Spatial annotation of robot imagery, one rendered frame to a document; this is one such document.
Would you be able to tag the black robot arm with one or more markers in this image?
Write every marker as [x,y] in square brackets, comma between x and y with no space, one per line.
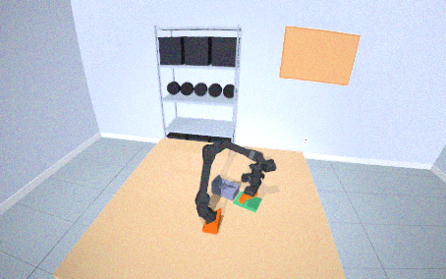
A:
[209,152]

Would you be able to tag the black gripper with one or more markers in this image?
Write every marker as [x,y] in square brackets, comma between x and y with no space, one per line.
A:
[255,184]

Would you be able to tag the orange l-shaped part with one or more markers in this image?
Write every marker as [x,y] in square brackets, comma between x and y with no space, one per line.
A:
[243,198]

